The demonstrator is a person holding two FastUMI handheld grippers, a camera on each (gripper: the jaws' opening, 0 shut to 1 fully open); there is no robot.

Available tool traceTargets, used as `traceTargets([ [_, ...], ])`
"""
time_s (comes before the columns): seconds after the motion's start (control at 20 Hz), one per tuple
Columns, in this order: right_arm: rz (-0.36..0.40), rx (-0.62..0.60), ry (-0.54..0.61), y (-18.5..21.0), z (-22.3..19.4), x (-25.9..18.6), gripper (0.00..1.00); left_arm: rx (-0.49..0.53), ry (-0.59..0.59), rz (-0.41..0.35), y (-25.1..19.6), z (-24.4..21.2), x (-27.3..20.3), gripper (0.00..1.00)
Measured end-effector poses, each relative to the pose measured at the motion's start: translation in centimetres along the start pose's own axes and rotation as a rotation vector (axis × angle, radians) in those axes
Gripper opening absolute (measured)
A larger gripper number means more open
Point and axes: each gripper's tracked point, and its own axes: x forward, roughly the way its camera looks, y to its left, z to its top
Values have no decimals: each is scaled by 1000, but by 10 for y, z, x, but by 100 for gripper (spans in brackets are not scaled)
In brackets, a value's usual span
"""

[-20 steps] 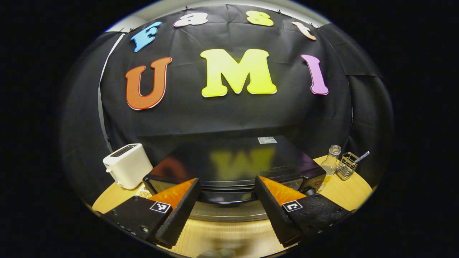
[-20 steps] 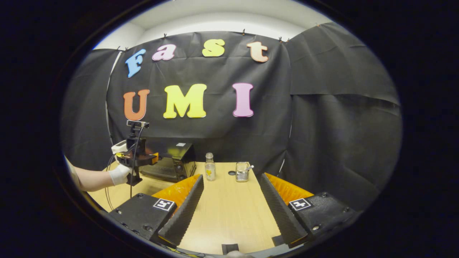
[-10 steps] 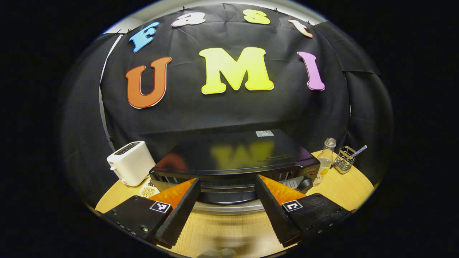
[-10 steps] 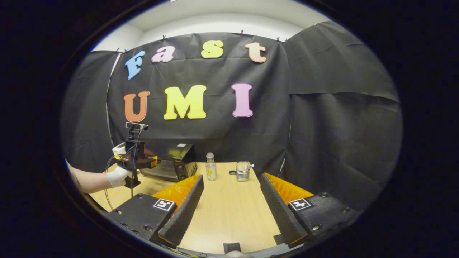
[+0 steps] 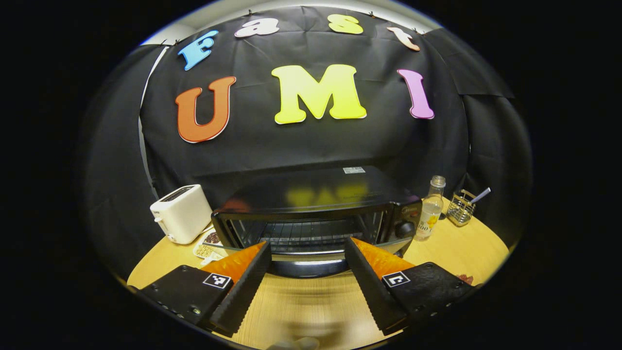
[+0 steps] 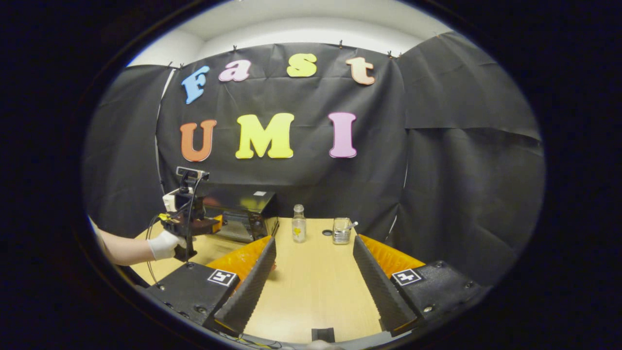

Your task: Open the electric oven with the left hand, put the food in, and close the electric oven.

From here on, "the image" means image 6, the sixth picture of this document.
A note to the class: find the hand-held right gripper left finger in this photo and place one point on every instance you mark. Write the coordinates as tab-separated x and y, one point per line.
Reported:
250	287

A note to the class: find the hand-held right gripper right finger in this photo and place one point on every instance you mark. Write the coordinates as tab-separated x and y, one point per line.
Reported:
379	287

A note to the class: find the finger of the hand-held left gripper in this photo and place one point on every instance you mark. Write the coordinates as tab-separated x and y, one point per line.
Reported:
215	224

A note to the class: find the black electric oven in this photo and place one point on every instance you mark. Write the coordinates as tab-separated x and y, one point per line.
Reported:
248	209

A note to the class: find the striped straw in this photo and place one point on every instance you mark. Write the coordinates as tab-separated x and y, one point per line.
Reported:
352	225

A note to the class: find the clear glass bottle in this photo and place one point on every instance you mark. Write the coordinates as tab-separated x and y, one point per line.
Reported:
299	228

